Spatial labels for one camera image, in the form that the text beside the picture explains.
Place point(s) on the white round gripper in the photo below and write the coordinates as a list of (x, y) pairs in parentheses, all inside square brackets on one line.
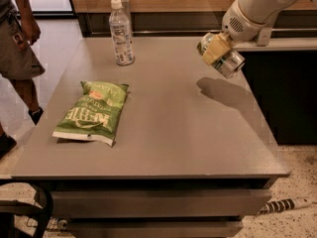
[(235, 26)]

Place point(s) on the silver green 7up can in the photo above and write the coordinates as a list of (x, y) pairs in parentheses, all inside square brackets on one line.
[(229, 64)]

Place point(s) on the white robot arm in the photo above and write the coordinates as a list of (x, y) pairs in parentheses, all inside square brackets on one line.
[(274, 6)]

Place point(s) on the clear plastic water bottle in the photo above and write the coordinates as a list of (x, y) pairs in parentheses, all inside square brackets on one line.
[(121, 34)]

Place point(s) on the green kettle chips bag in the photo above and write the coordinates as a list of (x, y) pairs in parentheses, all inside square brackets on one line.
[(95, 116)]

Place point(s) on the white black power strip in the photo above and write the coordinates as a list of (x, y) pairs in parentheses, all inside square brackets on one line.
[(285, 205)]

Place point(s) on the person in grey shorts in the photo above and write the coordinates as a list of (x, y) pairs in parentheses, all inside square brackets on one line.
[(18, 63)]

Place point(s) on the black chair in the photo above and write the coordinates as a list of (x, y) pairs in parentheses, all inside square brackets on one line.
[(11, 207)]

